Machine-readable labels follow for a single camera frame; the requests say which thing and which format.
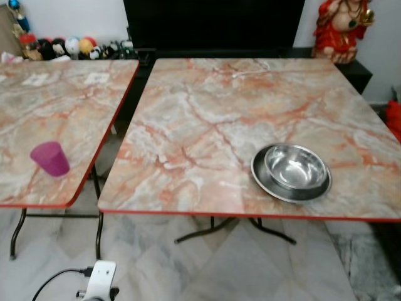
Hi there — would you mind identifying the red capped toy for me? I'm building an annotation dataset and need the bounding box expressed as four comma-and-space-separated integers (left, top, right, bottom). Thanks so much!
19, 34, 42, 61

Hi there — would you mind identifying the stainless steel plate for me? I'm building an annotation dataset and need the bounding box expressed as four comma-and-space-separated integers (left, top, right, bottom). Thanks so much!
251, 144, 333, 204

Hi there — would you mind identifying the dark metal two-leg table frame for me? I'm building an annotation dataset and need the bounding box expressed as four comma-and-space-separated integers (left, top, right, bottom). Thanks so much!
9, 164, 106, 261

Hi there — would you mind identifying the purple plastic cup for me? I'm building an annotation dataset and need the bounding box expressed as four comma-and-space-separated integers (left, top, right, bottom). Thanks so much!
30, 141, 71, 177

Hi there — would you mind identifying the black television screen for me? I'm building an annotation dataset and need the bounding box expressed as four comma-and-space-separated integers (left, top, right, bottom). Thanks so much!
123, 0, 306, 51

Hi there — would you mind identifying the white and blue ball toy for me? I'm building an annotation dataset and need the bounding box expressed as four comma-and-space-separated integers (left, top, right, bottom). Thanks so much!
65, 36, 81, 56

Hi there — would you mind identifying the thin white cable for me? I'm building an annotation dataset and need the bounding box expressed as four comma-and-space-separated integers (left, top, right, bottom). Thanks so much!
232, 60, 271, 79

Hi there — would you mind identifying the stainless steel bowl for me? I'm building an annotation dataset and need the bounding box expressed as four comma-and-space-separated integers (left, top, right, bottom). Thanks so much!
264, 145, 329, 192

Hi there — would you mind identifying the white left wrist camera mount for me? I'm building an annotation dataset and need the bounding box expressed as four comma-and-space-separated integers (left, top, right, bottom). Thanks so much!
76, 260, 120, 301

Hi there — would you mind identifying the red and yellow ball toy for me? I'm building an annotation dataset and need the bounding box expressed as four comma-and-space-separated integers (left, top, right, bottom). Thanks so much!
79, 36, 98, 56

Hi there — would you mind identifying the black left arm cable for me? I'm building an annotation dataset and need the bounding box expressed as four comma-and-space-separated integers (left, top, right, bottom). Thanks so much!
31, 268, 95, 301

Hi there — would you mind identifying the red and gold statue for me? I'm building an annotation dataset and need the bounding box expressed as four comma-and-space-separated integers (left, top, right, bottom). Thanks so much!
311, 0, 375, 65

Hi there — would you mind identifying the blue toy figure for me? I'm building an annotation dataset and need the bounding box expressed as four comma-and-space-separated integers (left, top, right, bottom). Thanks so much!
6, 0, 31, 33

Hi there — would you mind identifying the red cushion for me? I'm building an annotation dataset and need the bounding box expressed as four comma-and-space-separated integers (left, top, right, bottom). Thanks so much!
385, 99, 401, 142

